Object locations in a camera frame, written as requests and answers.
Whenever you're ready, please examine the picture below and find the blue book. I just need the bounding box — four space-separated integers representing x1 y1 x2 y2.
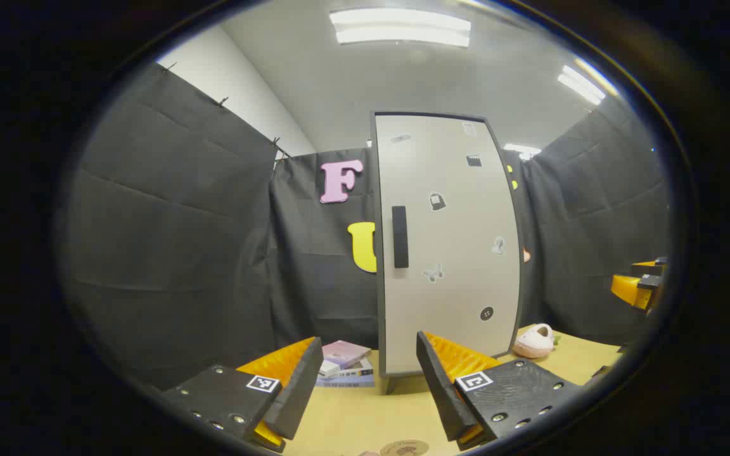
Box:
316 374 375 388

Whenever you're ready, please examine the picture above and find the white and black book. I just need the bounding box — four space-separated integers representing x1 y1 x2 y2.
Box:
333 358 374 380

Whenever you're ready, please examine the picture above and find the pink plush slipper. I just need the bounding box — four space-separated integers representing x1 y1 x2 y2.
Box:
513 324 560 359

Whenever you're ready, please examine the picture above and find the dark grey cabinet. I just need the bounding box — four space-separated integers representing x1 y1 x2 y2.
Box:
370 111 527 395

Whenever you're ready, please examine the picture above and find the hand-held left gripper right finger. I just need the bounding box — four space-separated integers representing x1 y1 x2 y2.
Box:
416 331 584 452

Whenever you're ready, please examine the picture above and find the black backdrop cloth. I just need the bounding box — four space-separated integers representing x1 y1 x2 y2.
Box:
64 63 670 390

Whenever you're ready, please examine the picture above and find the long ceiling light panel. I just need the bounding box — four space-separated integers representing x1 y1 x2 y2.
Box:
330 8 472 48

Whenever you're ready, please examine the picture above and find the round cork coaster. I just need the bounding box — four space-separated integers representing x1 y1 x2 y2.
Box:
380 440 430 456

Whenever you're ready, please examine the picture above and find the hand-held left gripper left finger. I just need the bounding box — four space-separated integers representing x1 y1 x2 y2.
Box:
162 336 324 453

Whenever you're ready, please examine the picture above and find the light grey cabinet door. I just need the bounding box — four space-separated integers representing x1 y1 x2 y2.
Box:
373 114 523 376

